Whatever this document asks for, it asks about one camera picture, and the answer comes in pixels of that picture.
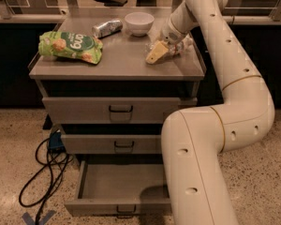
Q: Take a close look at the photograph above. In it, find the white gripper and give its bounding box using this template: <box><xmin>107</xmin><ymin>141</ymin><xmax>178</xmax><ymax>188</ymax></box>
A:
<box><xmin>145</xmin><ymin>16</ymin><xmax>187</xmax><ymax>64</ymax></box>

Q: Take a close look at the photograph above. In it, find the clear plastic water bottle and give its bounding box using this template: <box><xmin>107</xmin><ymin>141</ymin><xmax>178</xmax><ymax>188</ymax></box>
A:
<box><xmin>145</xmin><ymin>36</ymin><xmax>194</xmax><ymax>57</ymax></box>

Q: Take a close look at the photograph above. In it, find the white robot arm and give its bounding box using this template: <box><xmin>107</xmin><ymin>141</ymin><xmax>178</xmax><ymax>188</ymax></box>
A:
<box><xmin>160</xmin><ymin>0</ymin><xmax>274</xmax><ymax>225</ymax></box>

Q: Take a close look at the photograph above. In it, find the grey metal drawer cabinet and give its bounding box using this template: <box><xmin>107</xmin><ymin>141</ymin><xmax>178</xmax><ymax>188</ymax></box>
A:
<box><xmin>30</xmin><ymin>7</ymin><xmax>205</xmax><ymax>164</ymax></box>

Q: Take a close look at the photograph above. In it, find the top grey drawer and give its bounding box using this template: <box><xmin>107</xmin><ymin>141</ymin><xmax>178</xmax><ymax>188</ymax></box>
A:
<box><xmin>43</xmin><ymin>97</ymin><xmax>197</xmax><ymax>124</ymax></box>

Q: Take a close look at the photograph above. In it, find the grey drawer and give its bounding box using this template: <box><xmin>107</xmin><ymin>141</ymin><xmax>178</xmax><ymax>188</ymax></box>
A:
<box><xmin>43</xmin><ymin>97</ymin><xmax>197</xmax><ymax>124</ymax></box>
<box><xmin>61</xmin><ymin>134</ymin><xmax>161</xmax><ymax>154</ymax></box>
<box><xmin>65</xmin><ymin>159</ymin><xmax>171</xmax><ymax>217</ymax></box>

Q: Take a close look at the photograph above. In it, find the middle grey drawer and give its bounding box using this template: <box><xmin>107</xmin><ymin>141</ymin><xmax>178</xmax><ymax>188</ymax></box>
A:
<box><xmin>61</xmin><ymin>134</ymin><xmax>161</xmax><ymax>154</ymax></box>

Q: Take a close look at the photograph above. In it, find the bottom grey drawer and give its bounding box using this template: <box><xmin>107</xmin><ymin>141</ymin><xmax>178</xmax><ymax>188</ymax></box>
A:
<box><xmin>65</xmin><ymin>159</ymin><xmax>171</xmax><ymax>217</ymax></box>

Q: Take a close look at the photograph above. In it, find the white ceramic bowl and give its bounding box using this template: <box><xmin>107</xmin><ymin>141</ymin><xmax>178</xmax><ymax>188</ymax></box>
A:
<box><xmin>125</xmin><ymin>12</ymin><xmax>155</xmax><ymax>37</ymax></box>

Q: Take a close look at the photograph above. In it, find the silver soda can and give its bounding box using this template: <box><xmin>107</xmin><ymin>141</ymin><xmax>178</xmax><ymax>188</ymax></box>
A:
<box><xmin>92</xmin><ymin>19</ymin><xmax>123</xmax><ymax>38</ymax></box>

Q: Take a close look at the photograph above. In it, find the black chair armrest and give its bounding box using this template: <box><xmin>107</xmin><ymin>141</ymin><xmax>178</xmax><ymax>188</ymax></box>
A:
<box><xmin>94</xmin><ymin>0</ymin><xmax>127</xmax><ymax>7</ymax></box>

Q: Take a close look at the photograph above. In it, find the green snack bag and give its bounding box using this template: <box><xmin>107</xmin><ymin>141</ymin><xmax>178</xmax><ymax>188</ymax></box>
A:
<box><xmin>38</xmin><ymin>31</ymin><xmax>103</xmax><ymax>65</ymax></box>

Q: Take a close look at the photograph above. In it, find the blue power box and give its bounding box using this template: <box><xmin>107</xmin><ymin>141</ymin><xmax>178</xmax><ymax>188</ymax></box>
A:
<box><xmin>48</xmin><ymin>131</ymin><xmax>65</xmax><ymax>153</ymax></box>

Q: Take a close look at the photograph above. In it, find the black floor cable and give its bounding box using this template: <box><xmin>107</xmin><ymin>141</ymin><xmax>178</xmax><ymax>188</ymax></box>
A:
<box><xmin>18</xmin><ymin>137</ymin><xmax>73</xmax><ymax>225</ymax></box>

